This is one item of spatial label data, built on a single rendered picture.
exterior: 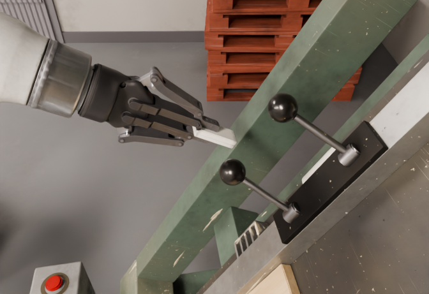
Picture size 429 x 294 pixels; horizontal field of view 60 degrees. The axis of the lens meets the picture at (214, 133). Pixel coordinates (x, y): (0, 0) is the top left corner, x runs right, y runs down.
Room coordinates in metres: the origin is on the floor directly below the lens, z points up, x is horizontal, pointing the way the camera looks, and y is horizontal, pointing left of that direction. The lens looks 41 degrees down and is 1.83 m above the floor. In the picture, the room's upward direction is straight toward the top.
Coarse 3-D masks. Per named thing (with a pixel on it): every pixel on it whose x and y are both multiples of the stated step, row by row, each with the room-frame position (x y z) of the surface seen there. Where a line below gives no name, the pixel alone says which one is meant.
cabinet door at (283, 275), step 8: (280, 264) 0.30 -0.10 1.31; (272, 272) 0.30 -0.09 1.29; (280, 272) 0.29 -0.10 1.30; (288, 272) 0.29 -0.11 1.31; (264, 280) 0.29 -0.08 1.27; (272, 280) 0.29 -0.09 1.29; (280, 280) 0.28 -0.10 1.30; (288, 280) 0.27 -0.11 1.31; (256, 288) 0.29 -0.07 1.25; (264, 288) 0.28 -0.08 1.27; (272, 288) 0.28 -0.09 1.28; (280, 288) 0.27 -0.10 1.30; (288, 288) 0.26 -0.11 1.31; (296, 288) 0.26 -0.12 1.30
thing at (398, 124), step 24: (408, 96) 0.36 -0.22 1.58; (384, 120) 0.35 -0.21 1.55; (408, 120) 0.33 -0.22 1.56; (408, 144) 0.32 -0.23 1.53; (384, 168) 0.32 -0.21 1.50; (360, 192) 0.32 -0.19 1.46; (336, 216) 0.31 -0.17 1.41; (264, 240) 0.33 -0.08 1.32; (312, 240) 0.31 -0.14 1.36; (240, 264) 0.33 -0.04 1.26; (264, 264) 0.30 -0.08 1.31; (288, 264) 0.30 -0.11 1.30; (216, 288) 0.32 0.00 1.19; (240, 288) 0.29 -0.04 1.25
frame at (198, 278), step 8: (192, 272) 0.57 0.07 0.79; (200, 272) 0.57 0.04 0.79; (208, 272) 0.57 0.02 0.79; (176, 280) 0.55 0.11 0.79; (184, 280) 0.55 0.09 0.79; (192, 280) 0.55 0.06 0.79; (200, 280) 0.55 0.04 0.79; (208, 280) 0.55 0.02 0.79; (176, 288) 0.52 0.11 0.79; (184, 288) 0.52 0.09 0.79; (192, 288) 0.52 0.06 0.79
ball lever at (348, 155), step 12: (276, 96) 0.38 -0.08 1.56; (288, 96) 0.37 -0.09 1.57; (276, 108) 0.36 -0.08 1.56; (288, 108) 0.36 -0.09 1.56; (276, 120) 0.36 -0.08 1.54; (288, 120) 0.36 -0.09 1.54; (300, 120) 0.36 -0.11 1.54; (312, 132) 0.35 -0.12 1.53; (324, 132) 0.35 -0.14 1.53; (336, 144) 0.34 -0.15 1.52; (348, 156) 0.33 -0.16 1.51
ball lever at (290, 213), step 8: (232, 160) 0.37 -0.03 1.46; (224, 168) 0.36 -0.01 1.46; (232, 168) 0.35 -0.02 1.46; (240, 168) 0.36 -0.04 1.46; (224, 176) 0.35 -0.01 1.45; (232, 176) 0.35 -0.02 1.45; (240, 176) 0.35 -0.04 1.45; (232, 184) 0.35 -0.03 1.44; (248, 184) 0.35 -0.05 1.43; (256, 184) 0.35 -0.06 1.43; (256, 192) 0.34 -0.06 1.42; (264, 192) 0.34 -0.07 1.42; (272, 200) 0.34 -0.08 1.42; (280, 200) 0.34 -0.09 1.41; (280, 208) 0.33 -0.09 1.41; (288, 208) 0.33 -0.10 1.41; (296, 208) 0.33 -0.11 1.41; (288, 216) 0.32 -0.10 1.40; (296, 216) 0.32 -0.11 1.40
